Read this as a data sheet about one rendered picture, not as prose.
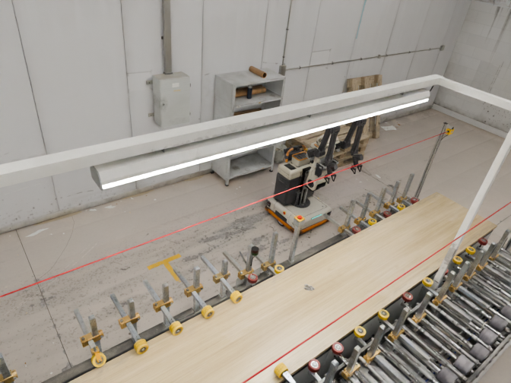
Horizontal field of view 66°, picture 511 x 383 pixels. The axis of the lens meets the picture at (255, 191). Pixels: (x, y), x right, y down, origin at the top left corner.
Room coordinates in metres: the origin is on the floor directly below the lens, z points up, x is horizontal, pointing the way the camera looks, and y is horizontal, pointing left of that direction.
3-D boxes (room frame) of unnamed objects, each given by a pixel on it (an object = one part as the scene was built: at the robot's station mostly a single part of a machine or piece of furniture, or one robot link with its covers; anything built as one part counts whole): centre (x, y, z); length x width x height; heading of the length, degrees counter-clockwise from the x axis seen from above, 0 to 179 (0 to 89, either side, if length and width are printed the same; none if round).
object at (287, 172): (4.35, -0.54, 0.59); 0.55 x 0.34 x 0.83; 131
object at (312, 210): (4.28, -0.60, 0.16); 0.67 x 0.64 x 0.25; 41
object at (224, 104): (5.30, 0.25, 0.78); 0.90 x 0.45 x 1.55; 131
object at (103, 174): (2.10, -0.25, 2.34); 2.40 x 0.12 x 0.08; 131
